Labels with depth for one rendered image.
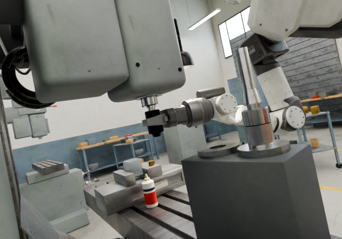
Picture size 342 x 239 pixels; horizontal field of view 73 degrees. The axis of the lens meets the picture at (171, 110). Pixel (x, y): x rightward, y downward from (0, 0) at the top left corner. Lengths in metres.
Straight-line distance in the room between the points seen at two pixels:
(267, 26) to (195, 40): 9.37
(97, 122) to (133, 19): 6.82
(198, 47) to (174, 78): 9.48
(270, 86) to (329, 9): 0.30
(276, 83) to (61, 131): 6.65
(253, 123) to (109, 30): 0.38
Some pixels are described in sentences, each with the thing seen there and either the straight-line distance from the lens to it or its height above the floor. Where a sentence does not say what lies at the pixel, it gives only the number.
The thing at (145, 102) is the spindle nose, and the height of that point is 1.29.
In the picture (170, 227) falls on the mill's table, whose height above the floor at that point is 0.95.
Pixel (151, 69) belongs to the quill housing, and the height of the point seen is 1.37.
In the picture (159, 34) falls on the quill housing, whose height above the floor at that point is 1.46.
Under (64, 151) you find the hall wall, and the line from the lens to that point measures 7.19.
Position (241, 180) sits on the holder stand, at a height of 1.10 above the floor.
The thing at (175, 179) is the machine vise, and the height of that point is 0.98.
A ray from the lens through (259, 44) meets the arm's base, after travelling 0.89.
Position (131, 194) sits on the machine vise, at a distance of 0.88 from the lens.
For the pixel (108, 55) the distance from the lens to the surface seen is 0.56.
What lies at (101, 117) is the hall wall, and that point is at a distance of 7.46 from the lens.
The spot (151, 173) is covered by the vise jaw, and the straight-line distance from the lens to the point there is 0.90.
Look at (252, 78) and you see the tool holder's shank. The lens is 0.44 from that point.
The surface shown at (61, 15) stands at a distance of 0.57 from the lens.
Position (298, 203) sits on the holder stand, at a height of 1.07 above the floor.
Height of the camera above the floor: 1.24
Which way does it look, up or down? 1 degrees up
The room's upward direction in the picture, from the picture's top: 12 degrees counter-clockwise
